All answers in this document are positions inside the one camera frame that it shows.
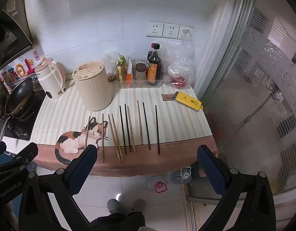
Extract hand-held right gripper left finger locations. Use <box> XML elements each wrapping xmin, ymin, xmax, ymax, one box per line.
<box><xmin>19</xmin><ymin>144</ymin><xmax>98</xmax><ymax>231</ymax></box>

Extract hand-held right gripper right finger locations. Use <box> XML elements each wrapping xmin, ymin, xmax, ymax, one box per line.
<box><xmin>197</xmin><ymin>145</ymin><xmax>276</xmax><ymax>231</ymax></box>

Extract dark wooden chopstick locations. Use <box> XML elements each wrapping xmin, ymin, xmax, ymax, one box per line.
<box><xmin>119</xmin><ymin>105</ymin><xmax>127</xmax><ymax>155</ymax></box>
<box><xmin>142</xmin><ymin>102</ymin><xmax>151</xmax><ymax>151</ymax></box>
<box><xmin>155</xmin><ymin>105</ymin><xmax>161</xmax><ymax>155</ymax></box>
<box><xmin>124</xmin><ymin>103</ymin><xmax>132</xmax><ymax>153</ymax></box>

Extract beige utensil holder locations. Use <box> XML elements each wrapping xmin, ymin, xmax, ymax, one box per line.
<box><xmin>72</xmin><ymin>62</ymin><xmax>113</xmax><ymax>111</ymax></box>

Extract black induction cooktop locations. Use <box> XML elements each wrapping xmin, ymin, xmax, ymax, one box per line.
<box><xmin>0</xmin><ymin>90</ymin><xmax>46</xmax><ymax>141</ymax></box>

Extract clear jar with white lid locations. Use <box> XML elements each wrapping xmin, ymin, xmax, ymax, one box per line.
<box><xmin>169</xmin><ymin>166</ymin><xmax>193</xmax><ymax>185</ymax></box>

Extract grey slipper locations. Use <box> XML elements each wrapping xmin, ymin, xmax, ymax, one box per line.
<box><xmin>107</xmin><ymin>198</ymin><xmax>124</xmax><ymax>215</ymax></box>
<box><xmin>127</xmin><ymin>199</ymin><xmax>147</xmax><ymax>215</ymax></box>

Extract clear container with red part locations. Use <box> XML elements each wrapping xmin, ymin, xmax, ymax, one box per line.
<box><xmin>147</xmin><ymin>175</ymin><xmax>168</xmax><ymax>194</ymax></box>

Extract striped cat print tablecloth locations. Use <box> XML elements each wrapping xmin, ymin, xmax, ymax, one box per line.
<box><xmin>31</xmin><ymin>78</ymin><xmax>218</xmax><ymax>177</ymax></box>

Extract black wok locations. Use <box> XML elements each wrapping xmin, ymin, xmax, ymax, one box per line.
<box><xmin>0</xmin><ymin>77</ymin><xmax>34</xmax><ymax>145</ymax></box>

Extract person's legs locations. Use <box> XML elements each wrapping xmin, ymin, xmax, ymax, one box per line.
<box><xmin>90</xmin><ymin>211</ymin><xmax>150</xmax><ymax>231</ymax></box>

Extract yellow flat case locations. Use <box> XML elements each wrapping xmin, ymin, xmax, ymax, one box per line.
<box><xmin>174</xmin><ymin>91</ymin><xmax>204</xmax><ymax>112</ymax></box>

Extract cream electric kettle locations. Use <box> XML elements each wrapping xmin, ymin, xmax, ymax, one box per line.
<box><xmin>34</xmin><ymin>57</ymin><xmax>66</xmax><ymax>100</ymax></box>

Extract brown card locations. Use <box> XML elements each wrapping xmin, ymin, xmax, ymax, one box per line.
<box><xmin>161</xmin><ymin>93</ymin><xmax>177</xmax><ymax>102</ymax></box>

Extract yellow seasoning box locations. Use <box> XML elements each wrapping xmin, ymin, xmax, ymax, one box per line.
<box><xmin>116</xmin><ymin>64</ymin><xmax>124</xmax><ymax>82</ymax></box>

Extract clear plastic organiser tray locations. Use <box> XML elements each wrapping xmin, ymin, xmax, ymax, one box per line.
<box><xmin>119</xmin><ymin>58</ymin><xmax>163</xmax><ymax>89</ymax></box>

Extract orange squeeze bottle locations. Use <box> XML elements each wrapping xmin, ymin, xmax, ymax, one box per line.
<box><xmin>125</xmin><ymin>57</ymin><xmax>134</xmax><ymax>87</ymax></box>

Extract clear bag of tomatoes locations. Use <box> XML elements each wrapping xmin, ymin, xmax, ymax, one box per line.
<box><xmin>162</xmin><ymin>40</ymin><xmax>196</xmax><ymax>89</ymax></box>

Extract white plastic bag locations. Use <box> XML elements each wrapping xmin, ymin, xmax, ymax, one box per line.
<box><xmin>101</xmin><ymin>51</ymin><xmax>120</xmax><ymax>82</ymax></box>

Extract brown lidded jar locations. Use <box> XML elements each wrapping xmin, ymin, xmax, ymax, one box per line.
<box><xmin>135</xmin><ymin>63</ymin><xmax>147</xmax><ymax>80</ymax></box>

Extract dark soy sauce bottle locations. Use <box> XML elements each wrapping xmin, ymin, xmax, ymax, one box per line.
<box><xmin>147</xmin><ymin>43</ymin><xmax>164</xmax><ymax>87</ymax></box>

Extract range hood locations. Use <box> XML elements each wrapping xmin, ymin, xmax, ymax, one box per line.
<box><xmin>0</xmin><ymin>0</ymin><xmax>38</xmax><ymax>74</ymax></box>

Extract colourful wall sticker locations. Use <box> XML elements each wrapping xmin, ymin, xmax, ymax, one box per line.
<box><xmin>0</xmin><ymin>55</ymin><xmax>46</xmax><ymax>90</ymax></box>

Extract white wall socket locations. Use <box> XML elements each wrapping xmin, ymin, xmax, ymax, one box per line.
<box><xmin>178</xmin><ymin>25</ymin><xmax>195</xmax><ymax>41</ymax></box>
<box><xmin>162</xmin><ymin>23</ymin><xmax>180</xmax><ymax>39</ymax></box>
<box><xmin>146</xmin><ymin>21</ymin><xmax>164</xmax><ymax>38</ymax></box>

